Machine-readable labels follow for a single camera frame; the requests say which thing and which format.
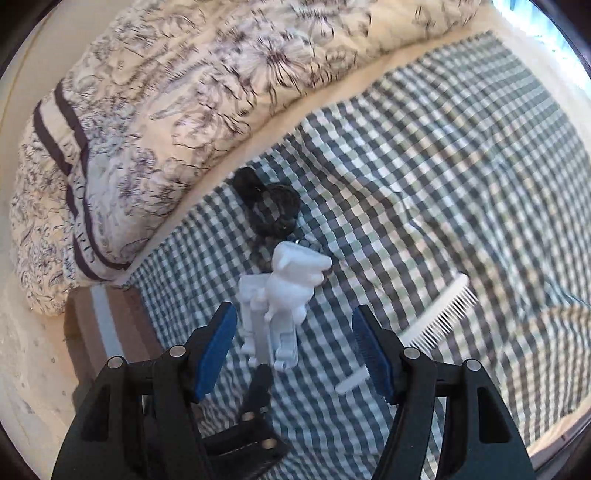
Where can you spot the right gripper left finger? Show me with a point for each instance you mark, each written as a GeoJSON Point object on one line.
{"type": "Point", "coordinates": [137, 420]}

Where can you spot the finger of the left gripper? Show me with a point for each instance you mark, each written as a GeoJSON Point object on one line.
{"type": "Point", "coordinates": [250, 448]}

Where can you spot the brown cardboard box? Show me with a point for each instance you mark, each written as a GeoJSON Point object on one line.
{"type": "Point", "coordinates": [103, 321]}

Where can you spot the white comb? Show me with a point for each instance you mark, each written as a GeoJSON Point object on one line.
{"type": "Point", "coordinates": [425, 334]}

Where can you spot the white plastic figurine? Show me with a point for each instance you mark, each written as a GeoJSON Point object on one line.
{"type": "Point", "coordinates": [295, 273]}

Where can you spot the black fuzzy hair scrunchie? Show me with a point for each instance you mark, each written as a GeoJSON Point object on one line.
{"type": "Point", "coordinates": [272, 208]}

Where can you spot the checkered green white cloth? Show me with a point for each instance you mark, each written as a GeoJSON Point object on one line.
{"type": "Point", "coordinates": [460, 162]}

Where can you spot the floral cream quilt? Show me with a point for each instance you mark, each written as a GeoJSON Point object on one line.
{"type": "Point", "coordinates": [168, 89]}

